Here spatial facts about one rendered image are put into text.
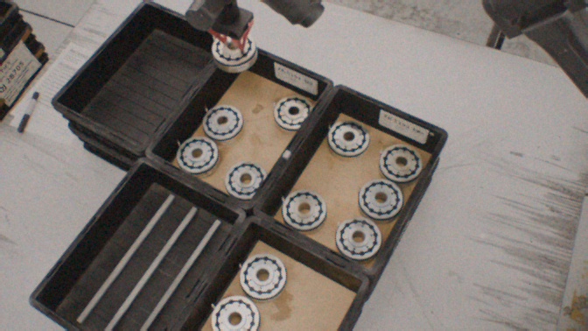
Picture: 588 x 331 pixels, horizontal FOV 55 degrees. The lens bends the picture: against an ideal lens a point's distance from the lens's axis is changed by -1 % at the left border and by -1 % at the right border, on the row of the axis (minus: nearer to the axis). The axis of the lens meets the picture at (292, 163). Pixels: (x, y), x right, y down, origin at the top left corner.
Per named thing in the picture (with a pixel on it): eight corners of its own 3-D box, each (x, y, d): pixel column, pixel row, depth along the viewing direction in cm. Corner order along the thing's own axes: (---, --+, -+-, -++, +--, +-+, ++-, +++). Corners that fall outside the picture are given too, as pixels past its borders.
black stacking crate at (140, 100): (156, 27, 168) (145, -1, 158) (240, 66, 159) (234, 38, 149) (66, 128, 152) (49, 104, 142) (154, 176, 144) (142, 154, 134)
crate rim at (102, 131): (147, 3, 159) (144, -3, 157) (236, 43, 151) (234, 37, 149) (51, 108, 144) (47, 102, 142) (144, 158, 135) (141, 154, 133)
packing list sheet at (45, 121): (66, 41, 181) (65, 39, 181) (127, 61, 176) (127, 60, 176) (3, 122, 168) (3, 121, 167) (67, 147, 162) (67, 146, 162)
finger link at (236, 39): (242, 62, 130) (236, 34, 122) (217, 52, 132) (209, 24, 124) (258, 42, 133) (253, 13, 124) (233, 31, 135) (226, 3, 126)
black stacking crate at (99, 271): (155, 179, 144) (142, 156, 134) (254, 233, 135) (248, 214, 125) (50, 315, 128) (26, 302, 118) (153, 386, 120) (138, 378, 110)
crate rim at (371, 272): (337, 87, 142) (337, 81, 140) (449, 137, 134) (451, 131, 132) (250, 216, 127) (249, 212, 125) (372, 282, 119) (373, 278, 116)
